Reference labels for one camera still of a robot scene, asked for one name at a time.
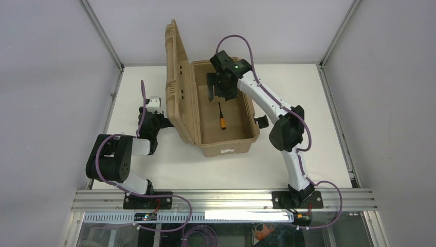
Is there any orange handled screwdriver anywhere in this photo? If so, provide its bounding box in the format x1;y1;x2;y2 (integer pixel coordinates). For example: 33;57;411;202
218;102;226;130

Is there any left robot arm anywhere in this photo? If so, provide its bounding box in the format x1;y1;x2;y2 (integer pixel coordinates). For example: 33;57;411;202
85;107;173;196

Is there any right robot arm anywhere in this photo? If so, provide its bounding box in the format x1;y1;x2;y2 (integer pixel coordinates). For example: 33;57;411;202
207;50;315;206

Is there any tan plastic toolbox bin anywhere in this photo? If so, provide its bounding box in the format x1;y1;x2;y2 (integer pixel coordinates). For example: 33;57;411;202
165;20;260;157

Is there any orange object below table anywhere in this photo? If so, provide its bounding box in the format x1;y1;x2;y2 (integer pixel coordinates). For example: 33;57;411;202
253;223;275;241

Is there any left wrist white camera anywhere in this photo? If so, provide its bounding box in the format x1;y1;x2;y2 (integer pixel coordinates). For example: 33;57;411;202
146;96;163;114

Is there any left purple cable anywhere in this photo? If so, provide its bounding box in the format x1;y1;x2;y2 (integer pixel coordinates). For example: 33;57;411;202
95;80;193;233

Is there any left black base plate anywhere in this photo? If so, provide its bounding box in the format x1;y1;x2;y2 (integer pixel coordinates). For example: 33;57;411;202
122;191;173;210

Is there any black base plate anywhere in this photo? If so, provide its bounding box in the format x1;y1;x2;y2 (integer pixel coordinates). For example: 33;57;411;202
122;191;173;210
271;190;324;209

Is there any aluminium mounting rail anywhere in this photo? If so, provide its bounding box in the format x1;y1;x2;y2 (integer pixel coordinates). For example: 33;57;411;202
71;188;378;212

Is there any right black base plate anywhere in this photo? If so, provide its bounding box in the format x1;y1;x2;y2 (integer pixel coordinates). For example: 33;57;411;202
271;190;324;209

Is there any white slotted cable duct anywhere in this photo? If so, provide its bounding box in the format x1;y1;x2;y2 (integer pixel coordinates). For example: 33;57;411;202
83;210;294;224

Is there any coiled purple cable below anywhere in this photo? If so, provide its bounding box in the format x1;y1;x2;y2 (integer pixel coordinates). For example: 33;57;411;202
180;224;219;247

